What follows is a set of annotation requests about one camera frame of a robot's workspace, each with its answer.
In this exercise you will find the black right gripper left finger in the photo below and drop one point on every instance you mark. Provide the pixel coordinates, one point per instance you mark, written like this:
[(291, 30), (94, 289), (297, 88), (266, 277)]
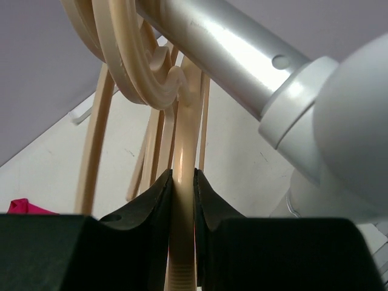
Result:
[(136, 240)]

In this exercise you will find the white clothes rack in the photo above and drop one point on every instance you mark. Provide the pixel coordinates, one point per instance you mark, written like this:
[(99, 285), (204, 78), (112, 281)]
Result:
[(327, 118)]

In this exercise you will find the beige hanger middle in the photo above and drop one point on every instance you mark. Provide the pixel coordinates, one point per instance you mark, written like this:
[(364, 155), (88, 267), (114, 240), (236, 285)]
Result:
[(151, 136)]

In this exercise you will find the beige hanger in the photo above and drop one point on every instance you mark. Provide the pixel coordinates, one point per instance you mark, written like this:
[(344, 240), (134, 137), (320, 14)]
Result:
[(81, 16), (113, 19), (151, 136)]

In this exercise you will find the red t shirt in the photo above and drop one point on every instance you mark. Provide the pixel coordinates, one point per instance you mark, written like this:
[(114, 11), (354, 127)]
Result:
[(23, 206)]

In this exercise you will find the beige hanger front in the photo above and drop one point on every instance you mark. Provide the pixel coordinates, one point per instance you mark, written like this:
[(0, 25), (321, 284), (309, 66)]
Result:
[(113, 19)]

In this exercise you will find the beige hanger rear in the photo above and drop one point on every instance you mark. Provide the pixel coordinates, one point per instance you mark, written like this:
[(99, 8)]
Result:
[(81, 16)]

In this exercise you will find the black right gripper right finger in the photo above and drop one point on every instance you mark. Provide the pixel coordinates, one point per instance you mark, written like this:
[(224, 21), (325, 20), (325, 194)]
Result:
[(210, 210)]

